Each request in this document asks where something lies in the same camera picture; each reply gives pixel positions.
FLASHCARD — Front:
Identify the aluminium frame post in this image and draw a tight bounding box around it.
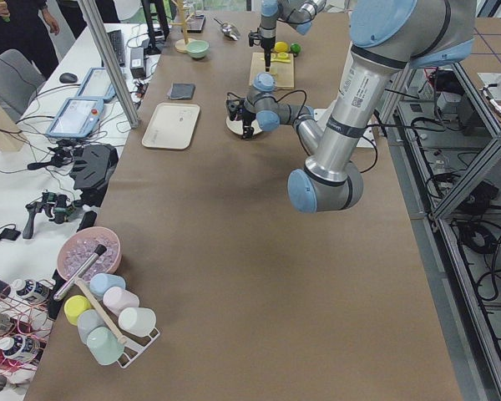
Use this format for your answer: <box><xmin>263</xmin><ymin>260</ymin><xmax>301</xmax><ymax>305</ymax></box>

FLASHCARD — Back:
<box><xmin>78</xmin><ymin>0</ymin><xmax>139</xmax><ymax>129</ymax></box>

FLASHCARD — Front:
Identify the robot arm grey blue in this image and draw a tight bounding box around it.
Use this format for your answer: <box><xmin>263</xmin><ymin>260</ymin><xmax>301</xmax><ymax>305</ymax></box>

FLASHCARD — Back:
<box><xmin>249</xmin><ymin>0</ymin><xmax>326</xmax><ymax>73</ymax></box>

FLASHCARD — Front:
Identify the metal muddler black tip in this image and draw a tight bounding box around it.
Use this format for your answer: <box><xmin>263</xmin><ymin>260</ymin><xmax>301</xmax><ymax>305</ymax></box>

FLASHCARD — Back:
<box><xmin>53</xmin><ymin>244</ymin><xmax>107</xmax><ymax>302</ymax></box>

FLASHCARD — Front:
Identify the metal scoop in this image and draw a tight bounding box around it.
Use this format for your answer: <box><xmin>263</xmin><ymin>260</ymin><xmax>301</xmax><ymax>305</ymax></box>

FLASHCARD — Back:
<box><xmin>214</xmin><ymin>18</ymin><xmax>240</xmax><ymax>41</ymax></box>

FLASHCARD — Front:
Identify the pink bowl with ice cubes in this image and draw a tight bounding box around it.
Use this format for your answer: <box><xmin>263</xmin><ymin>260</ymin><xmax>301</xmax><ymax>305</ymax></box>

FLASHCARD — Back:
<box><xmin>57</xmin><ymin>226</ymin><xmax>122</xmax><ymax>282</ymax></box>

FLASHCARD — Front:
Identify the black power adapter box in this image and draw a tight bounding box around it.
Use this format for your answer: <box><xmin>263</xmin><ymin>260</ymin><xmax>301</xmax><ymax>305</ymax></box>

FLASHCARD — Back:
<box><xmin>129</xmin><ymin>47</ymin><xmax>146</xmax><ymax>79</ymax></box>

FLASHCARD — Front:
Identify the cream round plate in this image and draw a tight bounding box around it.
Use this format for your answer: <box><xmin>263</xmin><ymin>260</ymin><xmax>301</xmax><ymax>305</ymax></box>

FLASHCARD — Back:
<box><xmin>225</xmin><ymin>116</ymin><xmax>262</xmax><ymax>137</ymax></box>

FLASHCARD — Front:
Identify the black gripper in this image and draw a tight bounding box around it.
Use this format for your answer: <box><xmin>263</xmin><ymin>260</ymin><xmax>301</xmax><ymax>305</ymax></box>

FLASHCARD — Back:
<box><xmin>263</xmin><ymin>46</ymin><xmax>272</xmax><ymax>70</ymax></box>
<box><xmin>241</xmin><ymin>109</ymin><xmax>256</xmax><ymax>140</ymax></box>

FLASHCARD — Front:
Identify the blue teach pendant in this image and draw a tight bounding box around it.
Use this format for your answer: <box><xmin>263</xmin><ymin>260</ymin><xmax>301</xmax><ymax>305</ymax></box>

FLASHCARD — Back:
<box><xmin>45</xmin><ymin>97</ymin><xmax>104</xmax><ymax>139</ymax></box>
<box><xmin>76</xmin><ymin>67</ymin><xmax>116</xmax><ymax>103</ymax></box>

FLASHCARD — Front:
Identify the blue teach pendant near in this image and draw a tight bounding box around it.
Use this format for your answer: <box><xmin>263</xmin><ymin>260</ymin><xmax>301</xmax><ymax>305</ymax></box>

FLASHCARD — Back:
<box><xmin>45</xmin><ymin>97</ymin><xmax>104</xmax><ymax>139</ymax></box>

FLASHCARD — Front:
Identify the yellow plastic cup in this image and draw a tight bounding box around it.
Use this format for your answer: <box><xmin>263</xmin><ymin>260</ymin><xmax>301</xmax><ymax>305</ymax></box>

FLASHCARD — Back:
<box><xmin>64</xmin><ymin>295</ymin><xmax>92</xmax><ymax>326</ymax></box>

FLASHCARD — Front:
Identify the wooden cutting board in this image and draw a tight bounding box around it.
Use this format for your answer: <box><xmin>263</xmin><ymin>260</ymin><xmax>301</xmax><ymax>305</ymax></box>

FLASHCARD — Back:
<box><xmin>249</xmin><ymin>53</ymin><xmax>295</xmax><ymax>89</ymax></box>

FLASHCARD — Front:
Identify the mint green plastic cup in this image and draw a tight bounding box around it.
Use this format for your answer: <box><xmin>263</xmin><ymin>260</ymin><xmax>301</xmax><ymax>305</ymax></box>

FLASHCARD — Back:
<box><xmin>86</xmin><ymin>327</ymin><xmax>124</xmax><ymax>366</ymax></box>

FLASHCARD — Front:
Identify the wooden mug tree stand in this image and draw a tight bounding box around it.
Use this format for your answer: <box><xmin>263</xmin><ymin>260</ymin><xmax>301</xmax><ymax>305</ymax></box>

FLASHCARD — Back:
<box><xmin>171</xmin><ymin>0</ymin><xmax>197</xmax><ymax>53</ymax></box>

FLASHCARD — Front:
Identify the black keyboard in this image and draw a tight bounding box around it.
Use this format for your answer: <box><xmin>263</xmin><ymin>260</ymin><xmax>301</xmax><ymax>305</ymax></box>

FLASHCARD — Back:
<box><xmin>107</xmin><ymin>29</ymin><xmax>126</xmax><ymax>67</ymax></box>

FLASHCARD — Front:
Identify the grey plastic cup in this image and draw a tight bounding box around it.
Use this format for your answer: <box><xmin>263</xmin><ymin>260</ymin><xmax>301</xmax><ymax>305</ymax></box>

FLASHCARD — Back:
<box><xmin>77</xmin><ymin>309</ymin><xmax>105</xmax><ymax>345</ymax></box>

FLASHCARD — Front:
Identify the grey office chair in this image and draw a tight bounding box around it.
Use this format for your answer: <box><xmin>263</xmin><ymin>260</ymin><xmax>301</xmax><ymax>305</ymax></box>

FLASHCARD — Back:
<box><xmin>0</xmin><ymin>49</ymin><xmax>46</xmax><ymax>120</ymax></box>

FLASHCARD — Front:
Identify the blue plastic cup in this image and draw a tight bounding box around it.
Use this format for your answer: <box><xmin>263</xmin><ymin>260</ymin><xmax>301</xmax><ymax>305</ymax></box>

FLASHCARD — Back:
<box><xmin>89</xmin><ymin>273</ymin><xmax>126</xmax><ymax>300</ymax></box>

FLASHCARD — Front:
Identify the white wire cup rack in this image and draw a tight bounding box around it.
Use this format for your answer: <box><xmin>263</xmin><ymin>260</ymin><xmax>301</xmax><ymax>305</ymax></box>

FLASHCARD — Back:
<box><xmin>117</xmin><ymin>327</ymin><xmax>161</xmax><ymax>368</ymax></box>

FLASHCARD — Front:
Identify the pink plastic cup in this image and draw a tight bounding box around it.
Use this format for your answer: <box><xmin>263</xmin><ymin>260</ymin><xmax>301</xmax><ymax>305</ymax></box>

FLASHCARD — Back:
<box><xmin>103</xmin><ymin>287</ymin><xmax>139</xmax><ymax>316</ymax></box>

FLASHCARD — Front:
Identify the black computer mouse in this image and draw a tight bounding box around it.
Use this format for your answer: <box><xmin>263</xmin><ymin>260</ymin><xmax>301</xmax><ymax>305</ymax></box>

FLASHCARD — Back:
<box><xmin>59</xmin><ymin>73</ymin><xmax>78</xmax><ymax>84</ymax></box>

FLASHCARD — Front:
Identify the person in black clothes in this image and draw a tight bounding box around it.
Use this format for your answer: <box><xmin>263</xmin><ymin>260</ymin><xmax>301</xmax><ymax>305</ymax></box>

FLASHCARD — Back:
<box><xmin>0</xmin><ymin>0</ymin><xmax>60</xmax><ymax>78</ymax></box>

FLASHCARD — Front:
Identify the green lime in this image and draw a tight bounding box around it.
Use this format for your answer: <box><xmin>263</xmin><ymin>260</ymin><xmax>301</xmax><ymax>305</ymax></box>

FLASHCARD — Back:
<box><xmin>290</xmin><ymin>43</ymin><xmax>301</xmax><ymax>57</ymax></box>

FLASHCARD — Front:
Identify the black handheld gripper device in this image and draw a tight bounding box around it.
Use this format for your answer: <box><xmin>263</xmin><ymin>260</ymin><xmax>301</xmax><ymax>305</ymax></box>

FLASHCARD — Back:
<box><xmin>22</xmin><ymin>190</ymin><xmax>83</xmax><ymax>239</ymax></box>

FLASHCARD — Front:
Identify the whole yellow lemon far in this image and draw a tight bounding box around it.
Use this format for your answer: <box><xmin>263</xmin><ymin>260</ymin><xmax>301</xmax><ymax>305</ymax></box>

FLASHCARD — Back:
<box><xmin>274</xmin><ymin>41</ymin><xmax>290</xmax><ymax>53</ymax></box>

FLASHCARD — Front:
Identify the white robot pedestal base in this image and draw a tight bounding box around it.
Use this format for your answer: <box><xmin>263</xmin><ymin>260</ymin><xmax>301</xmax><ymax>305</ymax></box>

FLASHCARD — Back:
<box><xmin>314</xmin><ymin>109</ymin><xmax>376</xmax><ymax>148</ymax></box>

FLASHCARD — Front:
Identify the black plastic housing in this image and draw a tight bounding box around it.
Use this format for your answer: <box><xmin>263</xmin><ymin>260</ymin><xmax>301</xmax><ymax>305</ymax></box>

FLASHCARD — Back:
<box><xmin>69</xmin><ymin>144</ymin><xmax>119</xmax><ymax>207</ymax></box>

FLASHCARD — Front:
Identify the mint green bowl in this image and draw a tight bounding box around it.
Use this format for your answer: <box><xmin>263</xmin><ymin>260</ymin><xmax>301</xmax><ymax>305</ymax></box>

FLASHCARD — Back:
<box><xmin>185</xmin><ymin>40</ymin><xmax>210</xmax><ymax>59</ymax></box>

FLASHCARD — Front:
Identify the grey folded cloth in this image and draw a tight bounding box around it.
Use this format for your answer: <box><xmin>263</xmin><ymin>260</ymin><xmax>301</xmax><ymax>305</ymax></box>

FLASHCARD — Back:
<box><xmin>167</xmin><ymin>83</ymin><xmax>195</xmax><ymax>100</ymax></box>

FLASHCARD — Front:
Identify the white plastic cup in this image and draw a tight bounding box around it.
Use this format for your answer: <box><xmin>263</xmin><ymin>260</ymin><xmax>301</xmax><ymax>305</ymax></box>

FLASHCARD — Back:
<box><xmin>119</xmin><ymin>307</ymin><xmax>157</xmax><ymax>337</ymax></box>

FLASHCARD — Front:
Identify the yellow plastic knife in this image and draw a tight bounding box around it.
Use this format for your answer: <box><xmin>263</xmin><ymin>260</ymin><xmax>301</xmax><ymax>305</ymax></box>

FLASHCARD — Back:
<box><xmin>260</xmin><ymin>58</ymin><xmax>292</xmax><ymax>63</ymax></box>

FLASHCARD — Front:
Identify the blue teach pendant far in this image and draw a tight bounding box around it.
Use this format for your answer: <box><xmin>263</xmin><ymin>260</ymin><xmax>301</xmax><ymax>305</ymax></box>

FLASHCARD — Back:
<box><xmin>76</xmin><ymin>67</ymin><xmax>116</xmax><ymax>103</ymax></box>

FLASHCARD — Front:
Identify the cream rectangular tray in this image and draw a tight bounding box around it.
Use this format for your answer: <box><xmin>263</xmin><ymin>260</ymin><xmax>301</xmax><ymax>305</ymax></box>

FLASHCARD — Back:
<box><xmin>141</xmin><ymin>103</ymin><xmax>200</xmax><ymax>150</ymax></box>

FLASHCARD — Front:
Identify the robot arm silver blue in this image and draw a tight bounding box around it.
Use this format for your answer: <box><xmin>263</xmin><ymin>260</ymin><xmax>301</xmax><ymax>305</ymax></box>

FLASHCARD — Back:
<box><xmin>226</xmin><ymin>1</ymin><xmax>476</xmax><ymax>213</ymax></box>

